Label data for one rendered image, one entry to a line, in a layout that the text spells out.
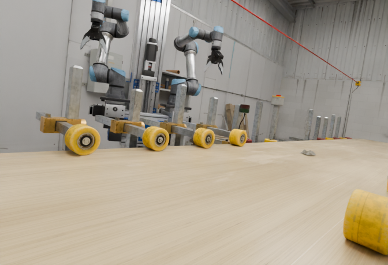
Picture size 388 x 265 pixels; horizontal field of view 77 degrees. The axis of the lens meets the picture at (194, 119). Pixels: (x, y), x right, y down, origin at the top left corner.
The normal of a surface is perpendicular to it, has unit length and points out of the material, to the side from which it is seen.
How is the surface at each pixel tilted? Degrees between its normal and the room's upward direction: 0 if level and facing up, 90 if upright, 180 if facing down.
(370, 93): 90
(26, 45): 90
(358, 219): 82
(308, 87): 90
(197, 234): 0
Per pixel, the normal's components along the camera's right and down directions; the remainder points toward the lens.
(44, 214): 0.13, -0.99
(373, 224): -0.68, -0.18
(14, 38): 0.76, 0.14
